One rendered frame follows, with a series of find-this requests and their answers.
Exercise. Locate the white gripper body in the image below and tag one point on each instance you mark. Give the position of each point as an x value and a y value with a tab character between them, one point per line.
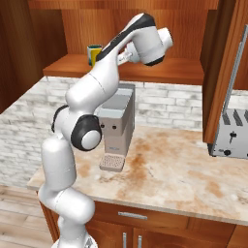
124	58

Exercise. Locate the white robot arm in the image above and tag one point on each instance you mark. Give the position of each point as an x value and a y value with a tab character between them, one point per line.
84	97

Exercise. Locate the yellow mug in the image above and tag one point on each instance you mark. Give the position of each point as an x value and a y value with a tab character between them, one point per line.
96	55

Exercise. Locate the wooden base cabinet door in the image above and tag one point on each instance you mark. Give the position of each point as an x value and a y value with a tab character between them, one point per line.
180	239
109	237

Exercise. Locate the grey coffee machine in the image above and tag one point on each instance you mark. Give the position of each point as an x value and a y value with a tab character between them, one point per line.
117	129

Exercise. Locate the silver toaster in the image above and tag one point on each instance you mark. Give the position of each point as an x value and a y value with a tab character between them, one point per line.
231	135

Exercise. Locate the wooden drawer front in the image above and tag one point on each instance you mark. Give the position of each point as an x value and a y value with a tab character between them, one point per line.
161	217

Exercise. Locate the open wooden wall cabinet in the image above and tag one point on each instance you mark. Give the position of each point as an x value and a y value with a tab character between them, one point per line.
180	69

